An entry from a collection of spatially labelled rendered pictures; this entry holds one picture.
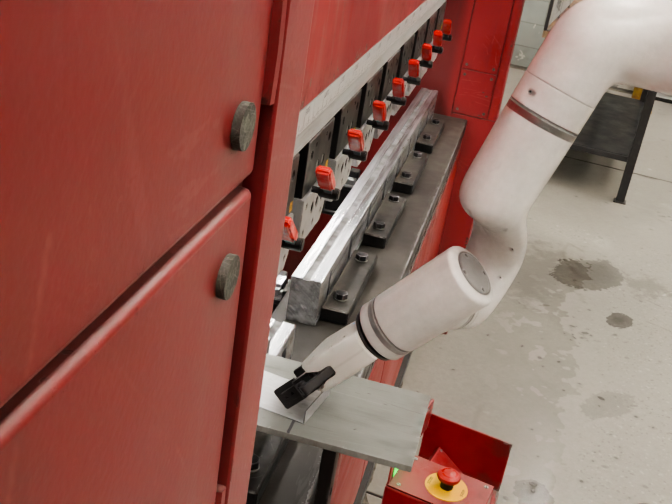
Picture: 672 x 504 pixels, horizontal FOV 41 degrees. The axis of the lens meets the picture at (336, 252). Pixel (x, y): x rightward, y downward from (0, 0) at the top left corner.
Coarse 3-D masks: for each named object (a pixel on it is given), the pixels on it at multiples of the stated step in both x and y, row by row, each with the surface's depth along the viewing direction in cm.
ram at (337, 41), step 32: (320, 0) 112; (352, 0) 132; (384, 0) 159; (416, 0) 200; (320, 32) 116; (352, 32) 137; (384, 32) 167; (320, 64) 121; (352, 64) 144; (352, 96) 150; (320, 128) 131
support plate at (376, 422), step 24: (288, 360) 137; (360, 384) 134; (384, 384) 135; (336, 408) 128; (360, 408) 129; (384, 408) 130; (408, 408) 131; (264, 432) 122; (312, 432) 122; (336, 432) 123; (360, 432) 124; (384, 432) 124; (408, 432) 125; (360, 456) 120; (384, 456) 119; (408, 456) 120
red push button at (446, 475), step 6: (444, 468) 150; (450, 468) 151; (438, 474) 149; (444, 474) 149; (450, 474) 149; (456, 474) 149; (444, 480) 148; (450, 480) 148; (456, 480) 148; (444, 486) 149; (450, 486) 149
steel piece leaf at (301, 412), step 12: (264, 372) 133; (264, 384) 130; (276, 384) 131; (264, 396) 128; (276, 396) 128; (312, 396) 129; (324, 396) 128; (264, 408) 125; (276, 408) 125; (300, 408) 126; (312, 408) 125; (300, 420) 124
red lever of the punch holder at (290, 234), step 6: (288, 222) 106; (288, 228) 107; (294, 228) 109; (288, 234) 108; (294, 234) 110; (282, 240) 114; (288, 240) 110; (294, 240) 113; (300, 240) 114; (282, 246) 114; (288, 246) 114; (294, 246) 114; (300, 246) 114
